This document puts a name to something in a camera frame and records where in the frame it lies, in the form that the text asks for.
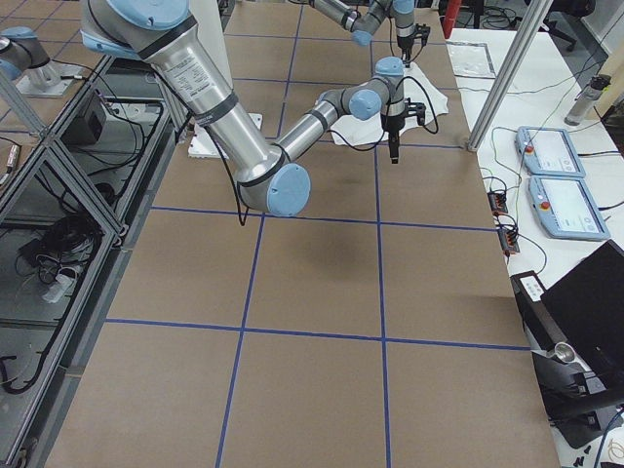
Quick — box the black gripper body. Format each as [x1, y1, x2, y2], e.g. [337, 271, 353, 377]
[380, 101, 407, 135]
[396, 35, 414, 55]

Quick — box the white printed t-shirt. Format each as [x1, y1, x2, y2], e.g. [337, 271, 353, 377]
[331, 63, 449, 146]

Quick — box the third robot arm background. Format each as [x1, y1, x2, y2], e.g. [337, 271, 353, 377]
[1, 26, 70, 98]

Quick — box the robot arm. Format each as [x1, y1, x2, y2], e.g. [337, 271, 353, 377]
[307, 0, 416, 66]
[81, 1, 405, 216]

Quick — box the plastic document sleeve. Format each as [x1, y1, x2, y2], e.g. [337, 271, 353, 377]
[447, 41, 496, 79]

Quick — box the orange black adapter box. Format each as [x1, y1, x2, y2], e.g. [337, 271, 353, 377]
[487, 190, 508, 215]

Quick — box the far teach pendant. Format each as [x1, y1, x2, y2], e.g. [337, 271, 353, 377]
[516, 126, 586, 178]

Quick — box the teach pendant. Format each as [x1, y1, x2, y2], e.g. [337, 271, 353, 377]
[528, 175, 610, 241]
[516, 126, 586, 178]

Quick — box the near teach pendant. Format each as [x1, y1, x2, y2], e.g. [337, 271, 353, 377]
[528, 175, 610, 241]

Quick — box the grey water bottle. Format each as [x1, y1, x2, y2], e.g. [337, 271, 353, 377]
[564, 74, 611, 126]

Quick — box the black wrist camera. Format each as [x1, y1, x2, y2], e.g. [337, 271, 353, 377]
[412, 23, 431, 47]

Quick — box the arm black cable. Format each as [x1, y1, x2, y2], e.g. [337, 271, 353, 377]
[329, 75, 440, 150]

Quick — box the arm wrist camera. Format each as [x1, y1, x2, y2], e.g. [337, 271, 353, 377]
[405, 98, 426, 126]

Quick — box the aluminium frame post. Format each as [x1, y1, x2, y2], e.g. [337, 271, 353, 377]
[466, 0, 553, 152]

